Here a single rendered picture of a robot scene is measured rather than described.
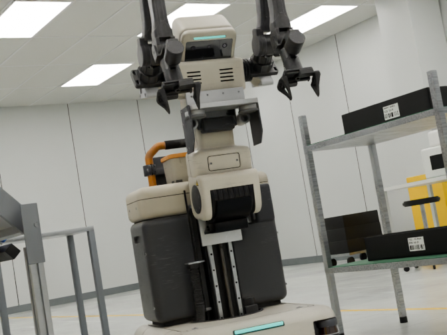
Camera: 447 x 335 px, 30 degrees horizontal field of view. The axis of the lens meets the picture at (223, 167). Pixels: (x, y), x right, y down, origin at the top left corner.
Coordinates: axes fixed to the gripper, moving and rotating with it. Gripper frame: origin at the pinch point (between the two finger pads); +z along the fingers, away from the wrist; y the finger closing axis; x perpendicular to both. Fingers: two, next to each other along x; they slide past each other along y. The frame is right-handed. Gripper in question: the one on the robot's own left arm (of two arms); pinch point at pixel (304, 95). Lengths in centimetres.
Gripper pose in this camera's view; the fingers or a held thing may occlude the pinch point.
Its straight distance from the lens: 279.5
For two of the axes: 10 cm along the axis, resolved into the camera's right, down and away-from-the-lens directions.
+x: -1.3, 5.4, 8.3
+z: 2.6, 8.3, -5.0
